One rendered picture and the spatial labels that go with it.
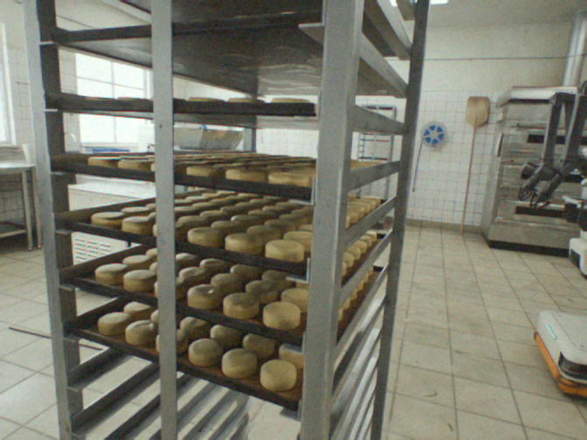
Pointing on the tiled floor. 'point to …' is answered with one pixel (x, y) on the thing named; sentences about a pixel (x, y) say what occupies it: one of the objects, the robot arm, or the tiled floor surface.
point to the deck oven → (529, 226)
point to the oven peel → (475, 110)
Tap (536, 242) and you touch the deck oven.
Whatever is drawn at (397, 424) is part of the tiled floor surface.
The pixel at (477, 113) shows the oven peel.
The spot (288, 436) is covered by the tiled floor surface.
